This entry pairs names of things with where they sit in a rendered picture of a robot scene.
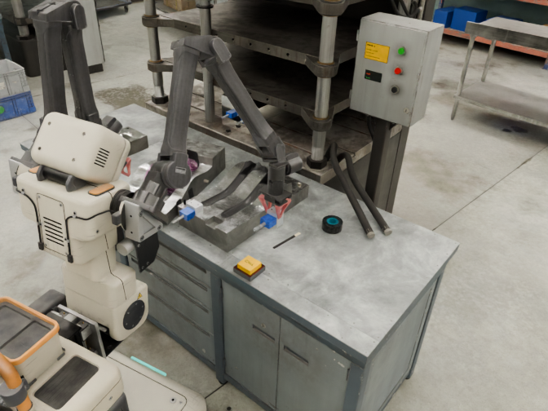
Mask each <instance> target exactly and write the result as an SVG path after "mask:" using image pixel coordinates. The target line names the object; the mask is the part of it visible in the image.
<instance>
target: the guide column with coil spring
mask: <svg viewBox="0 0 548 411"><path fill-rule="evenodd" d="M208 1H209V0H199V5H201V6H209V5H210V2H208ZM200 24H201V35H210V36H212V34H211V14H210V9H200ZM202 69H203V84H204V100H205V121H206V122H215V112H214V77H213V76H212V74H211V73H210V72H209V71H208V70H207V69H206V68H202Z"/></svg>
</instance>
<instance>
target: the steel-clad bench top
mask: <svg viewBox="0 0 548 411"><path fill-rule="evenodd" d="M106 115H108V116H111V117H115V118H116V119H117V120H118V121H119V122H120V123H121V124H122V125H123V127H122V129H123V128H125V127H128V126H129V127H131V128H133V129H135V130H137V131H139V132H141V133H144V134H146V135H147V136H148V148H146V149H144V150H143V151H140V152H137V153H135V154H133V155H130V156H128V157H129V158H130V159H131V162H130V176H129V177H128V176H125V175H123V174H120V177H119V179H120V180H123V181H126V182H127V183H129V182H130V180H131V179H132V177H133V175H134V173H135V172H136V170H137V169H138V168H139V167H140V166H141V165H142V164H144V163H145V162H148V161H152V160H155V159H157V154H158V153H159V152H161V146H162V144H163V139H164V134H165V128H166V117H163V116H162V115H160V114H157V113H155V112H152V111H150V110H148V109H146V108H143V107H140V106H139V105H137V104H131V105H128V106H125V107H123V108H119V109H117V110H114V111H112V112H109V113H105V114H102V115H99V118H101V120H102V119H103V118H104V117H105V116H106ZM187 139H192V140H196V141H200V142H204V143H208V144H214V145H218V146H222V147H225V169H224V170H223V171H222V172H221V173H220V174H219V175H218V176H217V177H216V178H215V179H214V180H213V181H212V182H211V183H210V184H209V185H208V186H207V187H206V188H205V189H203V190H202V191H201V192H200V193H199V194H202V193H203V192H206V191H208V190H210V189H212V188H213V187H215V186H216V185H217V184H218V183H219V182H220V181H221V180H222V179H223V178H224V176H225V175H226V174H227V173H228V172H229V171H230V169H231V168H233V167H234V165H236V164H237V163H240V162H242V161H252V162H253V163H256V164H257V163H258V162H260V164H261V165H263V166H266V167H268V164H269V163H270V162H263V159H262V158H261V157H257V156H255V155H253V154H251V153H249V152H246V151H244V150H241V149H239V148H236V147H234V146H232V145H230V144H227V143H224V142H223V141H221V140H218V139H216V138H213V137H211V136H209V135H206V134H204V133H201V132H200V131H198V130H194V129H193V128H190V127H189V128H188V135H187ZM287 176H289V177H291V178H293V179H296V180H298V181H300V182H303V183H305V184H307V185H309V189H308V197H307V198H306V199H304V200H303V201H301V202H299V203H298V204H297V205H296V206H294V207H293V208H291V209H290V210H288V211H287V212H285V213H284V220H283V224H282V225H280V226H279V227H278V228H276V227H274V226H273V227H272V228H270V229H268V228H265V227H264V228H262V229H261V230H259V231H258V232H256V233H255V234H254V235H253V236H251V237H249V238H248V239H247V240H245V241H243V242H242V243H240V244H239V245H238V246H237V247H235V248H234V249H232V250H230V251H229V252H225V251H224V250H221V249H220V248H219V247H217V246H215V245H213V244H211V243H210V242H208V241H207V240H205V239H203V238H201V237H200V236H198V235H197V234H195V233H193V232H191V231H189V230H187V229H186V228H184V227H183V226H181V225H179V220H178V221H177V222H175V223H171V222H170V223H169V224H168V225H165V224H163V228H162V229H161V231H162V232H164V233H165V234H167V235H169V236H171V237H172V238H174V239H175V240H177V241H179V242H180V243H182V244H183V245H186V246H187V247H188V248H190V249H191V250H193V251H195V252H197V253H198V254H200V255H201V256H203V257H204V258H206V259H208V260H210V261H211V262H212V263H214V264H216V265H218V266H219V267H221V268H222V269H224V270H225V271H227V272H229V273H231V274H233V275H234V276H235V277H237V278H239V279H240V280H242V281H244V282H245V283H246V284H248V285H250V286H252V287H254V288H255V289H256V290H258V291H260V292H261V293H263V294H265V295H267V296H268V297H269V298H271V299H273V300H275V301H276V302H278V303H279V304H281V305H282V306H284V307H286V308H288V309H289V310H291V311H292V312H294V313H295V314H297V315H299V316H301V317H302V318H303V319H305V320H307V321H309V322H310V323H312V324H314V325H315V326H316V327H318V328H320V329H322V330H324V331H325V332H326V333H327V334H330V335H331V336H333V337H335V338H336V339H337V340H339V341H341V342H342V343H345V344H346V345H348V346H349V347H351V348H352V349H354V350H356V351H358V352H359V353H360V354H362V355H363V356H366V357H368V356H369V355H370V353H371V352H372V351H373V350H374V348H375V347H376V346H377V345H378V344H379V343H380V342H381V340H382V339H383V338H384V337H385V335H386V334H387V333H388V331H389V330H390V329H391V327H392V326H393V325H394V324H395V323H396V322H397V321H398V320H399V318H400V317H401V316H402V314H403V313H404V312H405V311H406V309H407V308H408V307H409V305H410V304H411V303H412V302H413V300H414V299H415V298H416V297H417V296H418V295H419V294H420V292H421V291H422V290H423V288H424V287H425V286H426V285H427V283H428V282H429V281H430V280H431V278H432V277H433V276H434V275H435V274H436V273H437V272H438V270H439V269H440V268H441V266H442V265H443V264H444V262H445V261H446V260H447V259H448V258H449V256H450V255H451V254H452V252H453V251H454V250H455V249H456V248H457V247H458V246H459V244H460V243H459V242H457V241H454V240H452V239H449V238H447V237H446V236H442V235H440V234H438V233H436V232H433V231H431V230H429V229H426V228H424V227H421V226H419V225H417V224H415V223H412V222H409V221H408V220H405V219H402V218H400V217H398V216H396V215H393V214H391V213H388V212H386V211H385V210H381V209H379V208H377V207H376V208H377V209H378V211H379V213H380V214H381V216H382V217H383V218H384V220H385V221H386V223H387V225H388V226H389V228H390V229H391V230H392V233H391V234H390V235H389V236H386V235H385V234H384V232H383V231H382V229H381V228H380V227H379V225H378V223H377V221H376V220H375V218H374V217H373V216H372V214H371V212H370V211H369V209H368V207H367V206H366V204H365V203H364V202H363V201H360V200H358V199H357V201H358V202H359V204H360V207H361V209H362V210H363V212H364V214H365V216H366V218H367V220H368V221H369V224H370V226H371V228H372V229H373V232H374V234H375V236H374V237H373V238H368V237H367V235H366V233H365V230H364V229H363V227H362V225H361V223H360V220H359V219H358V217H357V215H356V213H355V211H354V210H353V208H352V206H351V203H350V202H349V200H348V198H347V195H346V194H345V193H342V192H340V191H337V190H335V189H333V188H330V187H328V186H325V185H324V184H322V183H318V182H316V181H314V180H312V179H309V178H307V177H305V176H302V175H299V174H297V173H295V172H294V173H293V174H291V175H287ZM199 194H198V195H199ZM328 215H335V216H338V217H339V218H341V219H342V221H343V223H342V231H341V232H340V233H338V234H328V233H326V232H324V231H323V230H322V219H323V218H324V217H325V216H328ZM298 232H300V233H301V234H299V235H298V236H296V237H294V238H293V239H291V240H289V241H287V242H286V243H284V244H282V245H280V246H278V247H276V248H275V249H273V248H272V247H273V246H275V245H278V244H279V243H281V242H282V241H284V240H286V239H288V238H290V237H291V236H293V235H295V234H296V233H298ZM248 255H249V256H251V257H252V258H254V259H256V260H258V261H259V262H261V264H263V265H264V266H265V271H264V272H262V273H261V274H260V275H258V276H257V277H256V278H254V279H253V280H252V281H248V280H246V279H245V278H243V277H242V276H239V275H238V274H236V273H235V272H234V271H233V267H235V266H236V265H237V264H238V263H239V262H240V261H241V260H242V259H244V258H246V257H247V256H248Z"/></svg>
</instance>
